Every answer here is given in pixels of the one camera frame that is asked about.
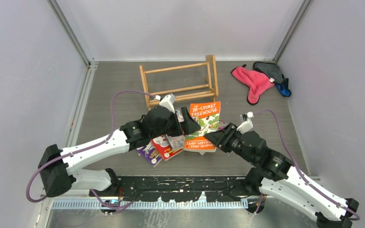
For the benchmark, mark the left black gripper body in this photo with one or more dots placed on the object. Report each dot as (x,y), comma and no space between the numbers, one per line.
(172,128)

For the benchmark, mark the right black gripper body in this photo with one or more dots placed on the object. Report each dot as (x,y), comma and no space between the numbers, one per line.
(234,144)

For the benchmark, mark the floral Alcott book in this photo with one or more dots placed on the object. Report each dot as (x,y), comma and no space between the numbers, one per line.
(175,141)

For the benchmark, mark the orange treehouse book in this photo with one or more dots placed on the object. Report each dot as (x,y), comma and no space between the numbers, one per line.
(207,116)

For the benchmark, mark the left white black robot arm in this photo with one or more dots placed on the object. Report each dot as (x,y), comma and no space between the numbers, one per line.
(60,169)

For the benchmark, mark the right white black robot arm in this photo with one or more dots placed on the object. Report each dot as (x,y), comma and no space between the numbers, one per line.
(276,175)

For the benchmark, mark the red cartoon book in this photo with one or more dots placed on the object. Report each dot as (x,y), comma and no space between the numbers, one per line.
(164,148)

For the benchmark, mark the purple book left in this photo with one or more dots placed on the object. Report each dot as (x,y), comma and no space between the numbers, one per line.
(150,154)

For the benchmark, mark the pink cloth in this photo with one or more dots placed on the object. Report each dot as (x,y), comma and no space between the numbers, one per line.
(257,82)

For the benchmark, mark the wooden book rack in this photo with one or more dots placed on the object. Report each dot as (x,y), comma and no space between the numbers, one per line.
(186,82)

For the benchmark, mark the blue cloth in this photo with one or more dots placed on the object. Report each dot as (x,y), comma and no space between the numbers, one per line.
(283,88)

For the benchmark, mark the grey cloth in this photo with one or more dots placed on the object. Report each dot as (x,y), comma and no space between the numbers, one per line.
(271,70)

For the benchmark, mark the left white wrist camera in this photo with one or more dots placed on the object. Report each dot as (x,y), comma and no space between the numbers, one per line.
(167,102)

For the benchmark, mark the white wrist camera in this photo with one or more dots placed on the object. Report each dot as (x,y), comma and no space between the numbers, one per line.
(167,102)
(246,122)

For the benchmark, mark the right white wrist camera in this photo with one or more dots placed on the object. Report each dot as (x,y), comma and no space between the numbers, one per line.
(246,122)

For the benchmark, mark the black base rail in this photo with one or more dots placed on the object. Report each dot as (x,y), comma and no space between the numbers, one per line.
(180,188)

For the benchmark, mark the slotted cable duct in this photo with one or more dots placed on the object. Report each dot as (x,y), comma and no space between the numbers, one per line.
(199,204)

